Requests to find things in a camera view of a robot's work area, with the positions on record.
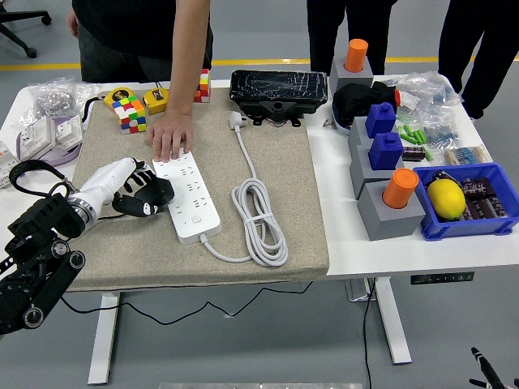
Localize dark brown capacitor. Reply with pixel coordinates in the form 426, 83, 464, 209
484, 196, 510, 219
401, 146, 427, 162
461, 177, 496, 198
464, 198, 490, 222

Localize square yellow tape measure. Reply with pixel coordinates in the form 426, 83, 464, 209
143, 79, 171, 116

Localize black table power cable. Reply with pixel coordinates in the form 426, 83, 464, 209
362, 279, 376, 389

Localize blue block peg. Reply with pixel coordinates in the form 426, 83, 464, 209
368, 132, 405, 171
365, 101, 397, 139

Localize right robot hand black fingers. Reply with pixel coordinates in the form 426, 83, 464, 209
469, 347, 519, 389

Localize colourful puzzle cube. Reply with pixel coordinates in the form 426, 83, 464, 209
193, 67, 212, 104
111, 95, 148, 135

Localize person's right hand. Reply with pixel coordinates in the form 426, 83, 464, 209
66, 6, 80, 40

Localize person's left hand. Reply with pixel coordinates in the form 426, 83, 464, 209
144, 111, 195, 163

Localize white socket box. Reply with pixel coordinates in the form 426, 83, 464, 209
19, 116, 57, 161
54, 115, 84, 147

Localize white label card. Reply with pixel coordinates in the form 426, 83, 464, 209
399, 89, 421, 110

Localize blue plastic bin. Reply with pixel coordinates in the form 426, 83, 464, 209
412, 162, 519, 242

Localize grey block with hole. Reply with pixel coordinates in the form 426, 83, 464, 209
349, 143, 406, 200
328, 56, 375, 96
347, 116, 376, 152
356, 181, 427, 242

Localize purple tray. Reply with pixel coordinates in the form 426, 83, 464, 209
15, 115, 84, 168

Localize black office chair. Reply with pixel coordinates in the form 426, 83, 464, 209
0, 0, 53, 59

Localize orange cylinder peg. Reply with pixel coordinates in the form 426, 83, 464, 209
344, 38, 369, 74
382, 168, 419, 211

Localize grey under-table control box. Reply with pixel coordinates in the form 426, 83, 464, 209
346, 279, 376, 303

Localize black plastic device housing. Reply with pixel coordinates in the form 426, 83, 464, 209
229, 69, 328, 127

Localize white circuit breaker modules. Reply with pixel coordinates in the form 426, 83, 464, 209
0, 139, 25, 190

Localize white power strip cord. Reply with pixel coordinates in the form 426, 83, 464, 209
198, 111, 290, 267

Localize grey-brown mat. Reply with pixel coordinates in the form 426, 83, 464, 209
64, 87, 332, 293

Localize clear bag of screws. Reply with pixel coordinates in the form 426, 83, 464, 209
27, 76, 101, 122

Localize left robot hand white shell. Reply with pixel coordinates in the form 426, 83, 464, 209
68, 156, 176, 217

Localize black plug adapter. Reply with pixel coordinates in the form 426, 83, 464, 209
148, 176, 176, 204

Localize person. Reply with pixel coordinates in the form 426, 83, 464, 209
437, 0, 519, 121
305, 0, 398, 76
66, 0, 214, 84

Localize round yellow tape measure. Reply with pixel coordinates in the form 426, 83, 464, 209
82, 86, 137, 123

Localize white power strip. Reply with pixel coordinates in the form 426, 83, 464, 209
152, 149, 222, 246

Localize white round dish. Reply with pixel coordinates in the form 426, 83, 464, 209
331, 105, 354, 137

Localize black cloth bundle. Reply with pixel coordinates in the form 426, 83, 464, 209
332, 80, 401, 129

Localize thin black adapter cord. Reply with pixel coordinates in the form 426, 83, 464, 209
60, 213, 314, 326

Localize white table leg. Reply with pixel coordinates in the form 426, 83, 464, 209
88, 291, 121, 386
372, 277, 414, 365

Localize clear bag of resistors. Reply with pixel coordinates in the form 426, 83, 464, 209
395, 71, 463, 110
419, 107, 461, 149
444, 144, 494, 166

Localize small black object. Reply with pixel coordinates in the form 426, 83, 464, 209
431, 169, 457, 186

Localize black table control panel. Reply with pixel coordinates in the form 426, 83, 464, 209
410, 271, 475, 285

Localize yellow lemon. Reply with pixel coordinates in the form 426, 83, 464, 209
427, 178, 466, 222

